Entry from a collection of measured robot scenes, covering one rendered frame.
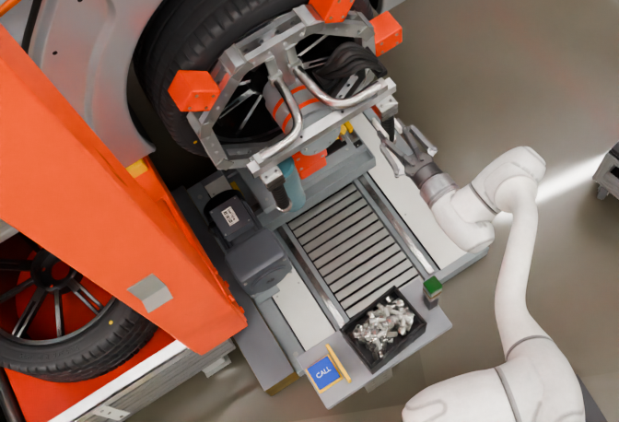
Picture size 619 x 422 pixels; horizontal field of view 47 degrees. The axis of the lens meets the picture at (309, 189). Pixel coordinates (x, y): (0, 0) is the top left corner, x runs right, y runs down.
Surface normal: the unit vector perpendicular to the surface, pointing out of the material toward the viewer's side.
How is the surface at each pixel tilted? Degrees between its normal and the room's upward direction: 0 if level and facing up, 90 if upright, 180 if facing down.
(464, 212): 22
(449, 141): 0
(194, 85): 45
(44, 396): 0
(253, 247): 0
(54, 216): 90
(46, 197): 90
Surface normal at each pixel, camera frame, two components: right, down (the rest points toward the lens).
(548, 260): -0.12, -0.39
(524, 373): -0.14, -0.84
